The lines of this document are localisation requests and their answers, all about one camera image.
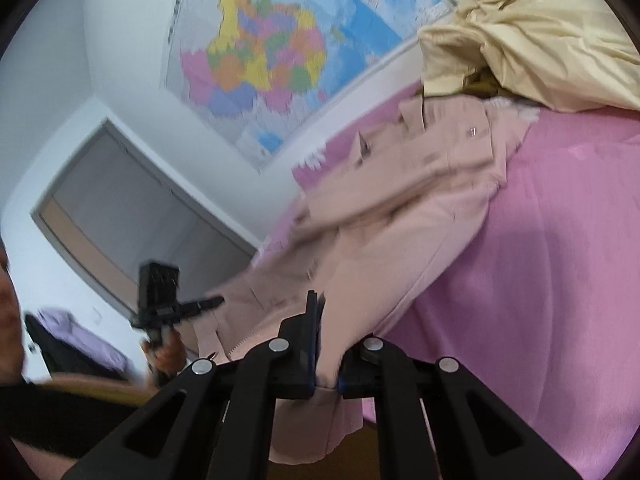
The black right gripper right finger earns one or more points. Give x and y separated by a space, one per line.
439 421

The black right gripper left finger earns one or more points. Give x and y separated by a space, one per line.
214 421

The pink jacket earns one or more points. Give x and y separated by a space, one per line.
373 234

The person's left hand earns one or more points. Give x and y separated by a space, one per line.
168 359

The grey door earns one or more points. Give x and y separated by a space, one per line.
110 210

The pink floral bed sheet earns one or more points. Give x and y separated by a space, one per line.
543 306

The cream beige garment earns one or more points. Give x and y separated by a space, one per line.
570 55

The colourful wall map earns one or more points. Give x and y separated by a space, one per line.
254 71

